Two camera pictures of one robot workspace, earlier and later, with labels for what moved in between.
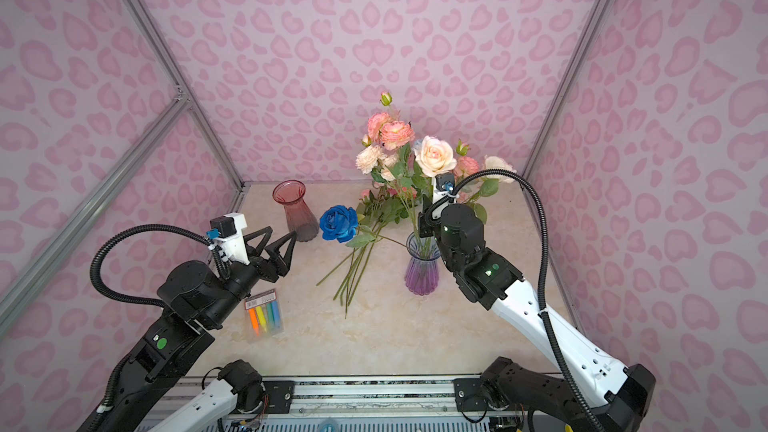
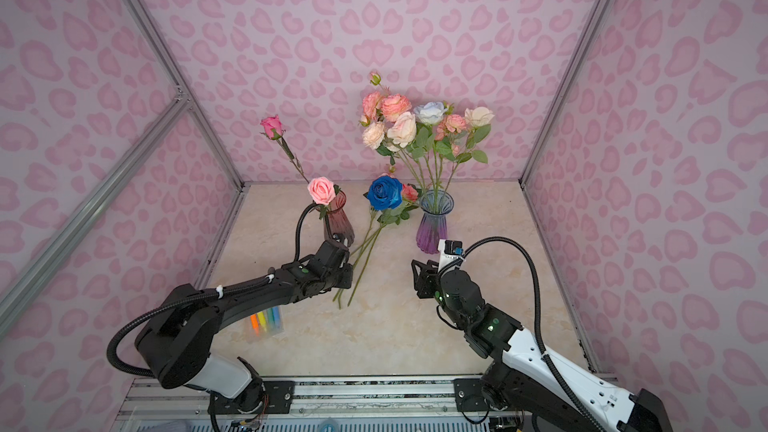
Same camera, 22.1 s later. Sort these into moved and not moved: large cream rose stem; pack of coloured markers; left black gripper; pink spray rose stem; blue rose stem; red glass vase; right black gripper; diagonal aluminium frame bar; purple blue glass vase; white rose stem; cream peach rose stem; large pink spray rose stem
Moved: blue rose stem; white rose stem; left black gripper; cream peach rose stem; pink spray rose stem; large pink spray rose stem; large cream rose stem; right black gripper; red glass vase; purple blue glass vase
Not moved: pack of coloured markers; diagonal aluminium frame bar
